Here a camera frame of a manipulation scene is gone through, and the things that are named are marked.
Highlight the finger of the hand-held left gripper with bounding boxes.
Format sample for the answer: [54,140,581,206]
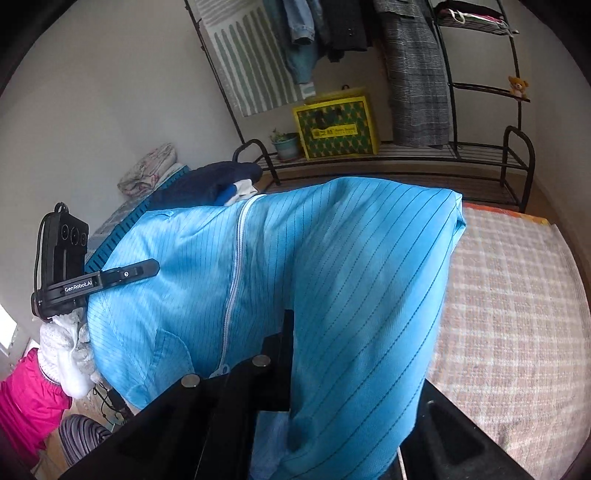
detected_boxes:
[102,259,160,288]

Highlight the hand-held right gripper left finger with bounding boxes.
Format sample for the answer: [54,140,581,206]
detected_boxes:
[60,309,295,480]

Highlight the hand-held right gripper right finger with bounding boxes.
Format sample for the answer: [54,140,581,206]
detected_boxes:
[399,378,532,480]

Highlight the light blue striped garment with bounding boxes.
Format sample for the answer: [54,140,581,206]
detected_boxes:
[85,175,467,480]

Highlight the black metal clothes rack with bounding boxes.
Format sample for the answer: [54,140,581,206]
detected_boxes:
[184,0,536,214]

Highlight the dark folded clothes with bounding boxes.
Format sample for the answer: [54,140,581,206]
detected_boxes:
[434,0,518,34]

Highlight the person's left hand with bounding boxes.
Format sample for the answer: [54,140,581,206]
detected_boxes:
[39,309,95,400]

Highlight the blue slatted crate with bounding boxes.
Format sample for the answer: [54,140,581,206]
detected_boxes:
[83,166,192,273]

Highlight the floral folded cloth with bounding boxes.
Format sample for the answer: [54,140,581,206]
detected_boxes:
[117,143,178,197]

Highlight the navy blue garment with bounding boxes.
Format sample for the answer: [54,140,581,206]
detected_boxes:
[148,161,264,210]

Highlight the pink checked blanket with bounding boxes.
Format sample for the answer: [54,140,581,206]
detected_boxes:
[427,203,585,464]

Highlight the person's striped trousers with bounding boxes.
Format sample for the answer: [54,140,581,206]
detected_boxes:
[59,414,114,467]

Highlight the potted plant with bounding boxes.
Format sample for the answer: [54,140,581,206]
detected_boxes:
[269,128,301,161]

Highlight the yellow green patterned box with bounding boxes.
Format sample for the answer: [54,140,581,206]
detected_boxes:
[292,88,380,161]

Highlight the green striped white cloth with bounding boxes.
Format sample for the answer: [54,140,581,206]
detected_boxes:
[194,0,301,118]

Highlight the denim jacket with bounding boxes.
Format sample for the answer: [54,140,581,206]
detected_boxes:
[277,0,324,86]

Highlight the grey checked coat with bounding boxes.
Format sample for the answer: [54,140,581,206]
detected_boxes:
[373,0,453,148]

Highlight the black hanging garment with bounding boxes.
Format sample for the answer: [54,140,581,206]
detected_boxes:
[318,0,382,63]

